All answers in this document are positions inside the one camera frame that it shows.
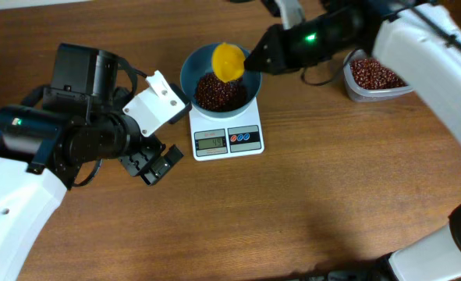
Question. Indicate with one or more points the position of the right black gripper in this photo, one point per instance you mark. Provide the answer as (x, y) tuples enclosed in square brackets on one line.
[(278, 48)]

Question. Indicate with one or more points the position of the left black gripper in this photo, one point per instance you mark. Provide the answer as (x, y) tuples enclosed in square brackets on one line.
[(145, 163)]

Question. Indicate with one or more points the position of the yellow measuring scoop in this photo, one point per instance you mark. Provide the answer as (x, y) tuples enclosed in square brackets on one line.
[(227, 62)]

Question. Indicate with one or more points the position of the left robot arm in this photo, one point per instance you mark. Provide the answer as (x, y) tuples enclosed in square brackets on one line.
[(91, 110)]

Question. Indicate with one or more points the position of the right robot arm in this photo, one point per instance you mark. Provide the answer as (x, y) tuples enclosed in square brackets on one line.
[(420, 42)]

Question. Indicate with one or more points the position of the red beans in bowl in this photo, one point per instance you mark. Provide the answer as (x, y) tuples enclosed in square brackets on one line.
[(214, 95)]

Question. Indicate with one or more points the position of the white digital kitchen scale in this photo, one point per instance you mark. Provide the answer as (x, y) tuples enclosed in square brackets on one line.
[(236, 136)]

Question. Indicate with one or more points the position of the teal plastic bowl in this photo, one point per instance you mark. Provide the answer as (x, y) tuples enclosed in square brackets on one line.
[(198, 64)]

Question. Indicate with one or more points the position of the clear plastic bean container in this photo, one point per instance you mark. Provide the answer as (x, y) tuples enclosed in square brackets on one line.
[(359, 94)]

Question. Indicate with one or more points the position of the red beans in container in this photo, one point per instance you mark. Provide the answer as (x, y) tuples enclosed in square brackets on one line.
[(370, 74)]

